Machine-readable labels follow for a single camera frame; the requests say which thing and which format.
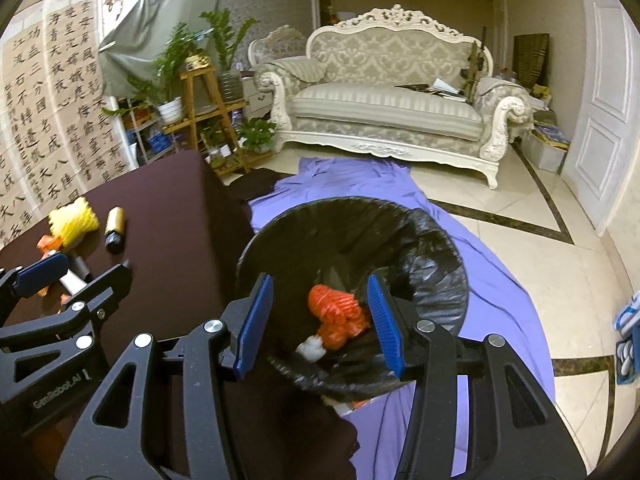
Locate purple floor sheet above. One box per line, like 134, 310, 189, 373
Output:
247, 156, 556, 480

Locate white crumpled paper ball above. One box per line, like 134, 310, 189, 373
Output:
296, 335, 326, 364

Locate silver metal tube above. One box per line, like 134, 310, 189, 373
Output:
59, 255, 95, 297

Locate striped sofa pillow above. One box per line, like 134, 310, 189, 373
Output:
265, 57, 328, 84

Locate camouflage long object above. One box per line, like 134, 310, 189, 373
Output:
465, 40, 487, 99

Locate blue white slipper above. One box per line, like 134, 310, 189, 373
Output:
616, 340, 639, 386
615, 292, 640, 334

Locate yellow sponge cloth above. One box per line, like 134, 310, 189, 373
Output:
48, 197, 101, 249

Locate white panelled door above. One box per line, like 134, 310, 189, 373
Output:
560, 0, 640, 237

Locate books on sofa seat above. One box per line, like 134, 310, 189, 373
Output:
395, 77, 471, 99

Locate calligraphy wall poster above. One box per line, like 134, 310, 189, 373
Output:
0, 0, 137, 250

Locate small leafy potted plant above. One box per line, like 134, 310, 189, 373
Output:
235, 117, 279, 154

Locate orange wrapper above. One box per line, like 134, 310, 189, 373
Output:
37, 235, 71, 308

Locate fern in white pot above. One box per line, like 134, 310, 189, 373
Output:
149, 22, 202, 124

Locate white bedside cabinet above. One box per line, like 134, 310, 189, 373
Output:
240, 75, 276, 116

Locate round bin with black bag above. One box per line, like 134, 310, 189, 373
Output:
235, 197, 471, 396

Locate low green potted plant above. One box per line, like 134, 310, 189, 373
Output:
102, 100, 151, 127

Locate dark woven panel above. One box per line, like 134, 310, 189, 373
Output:
514, 34, 550, 86

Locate wooden plant stand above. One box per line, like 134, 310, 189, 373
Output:
162, 65, 251, 176

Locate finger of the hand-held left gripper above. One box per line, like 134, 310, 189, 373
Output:
0, 265, 135, 377
0, 252, 69, 322

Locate cream ornate armchair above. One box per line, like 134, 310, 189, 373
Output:
248, 25, 309, 68

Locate cream ornate sofa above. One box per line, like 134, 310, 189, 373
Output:
254, 5, 534, 191

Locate gold thread spool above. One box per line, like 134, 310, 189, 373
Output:
104, 206, 127, 255

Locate metal storage rack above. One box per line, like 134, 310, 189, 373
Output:
122, 105, 176, 169

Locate grey storage box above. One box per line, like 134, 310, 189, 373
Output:
522, 130, 571, 174

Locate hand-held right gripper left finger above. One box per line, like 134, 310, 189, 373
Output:
55, 274, 275, 480

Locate grey hanging curtain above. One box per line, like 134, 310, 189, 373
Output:
97, 0, 226, 99

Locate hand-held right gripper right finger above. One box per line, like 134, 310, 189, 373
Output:
367, 271, 587, 480

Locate tall plant in glass vase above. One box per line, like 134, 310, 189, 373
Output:
199, 7, 259, 104

